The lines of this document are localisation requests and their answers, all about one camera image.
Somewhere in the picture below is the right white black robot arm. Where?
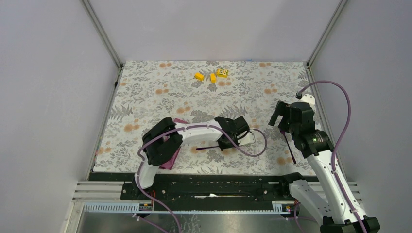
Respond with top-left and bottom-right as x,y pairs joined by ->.
269,101 -> 380,233

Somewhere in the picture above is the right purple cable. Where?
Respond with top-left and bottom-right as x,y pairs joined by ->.
292,80 -> 369,233

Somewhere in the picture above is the yellow patterned block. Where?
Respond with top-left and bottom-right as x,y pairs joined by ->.
216,68 -> 229,78

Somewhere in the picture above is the yellow block middle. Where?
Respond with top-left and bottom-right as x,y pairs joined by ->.
209,73 -> 216,83

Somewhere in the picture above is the purple cloth napkin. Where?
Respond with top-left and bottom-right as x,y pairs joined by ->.
160,118 -> 187,170

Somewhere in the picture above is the floral tablecloth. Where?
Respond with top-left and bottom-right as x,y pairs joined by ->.
93,61 -> 314,176

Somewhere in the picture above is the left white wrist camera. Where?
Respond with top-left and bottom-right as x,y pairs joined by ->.
237,131 -> 256,146

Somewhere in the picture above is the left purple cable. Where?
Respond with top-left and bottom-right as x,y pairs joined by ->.
134,123 -> 268,233

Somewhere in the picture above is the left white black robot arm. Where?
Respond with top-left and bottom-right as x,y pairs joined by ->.
132,116 -> 255,200

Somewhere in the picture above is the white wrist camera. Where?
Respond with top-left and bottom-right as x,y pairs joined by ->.
296,92 -> 316,106
237,131 -> 256,146

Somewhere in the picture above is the right aluminium frame post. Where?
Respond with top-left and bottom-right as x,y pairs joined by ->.
306,0 -> 349,67

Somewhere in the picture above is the left aluminium frame post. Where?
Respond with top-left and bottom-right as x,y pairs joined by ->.
80,0 -> 123,69

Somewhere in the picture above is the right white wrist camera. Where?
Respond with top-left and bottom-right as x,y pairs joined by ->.
296,92 -> 316,106

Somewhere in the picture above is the purple cable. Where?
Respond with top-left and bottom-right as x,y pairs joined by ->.
134,123 -> 268,233
292,80 -> 369,233

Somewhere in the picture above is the aluminium frame post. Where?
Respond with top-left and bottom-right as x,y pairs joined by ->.
80,0 -> 123,69
306,0 -> 349,67

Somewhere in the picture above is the purple plastic spoon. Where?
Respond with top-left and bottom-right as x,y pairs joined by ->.
196,146 -> 222,151

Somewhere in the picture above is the yellow block left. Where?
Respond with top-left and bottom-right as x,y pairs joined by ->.
194,72 -> 205,81

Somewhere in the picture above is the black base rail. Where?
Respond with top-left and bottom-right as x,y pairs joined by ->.
88,172 -> 327,213

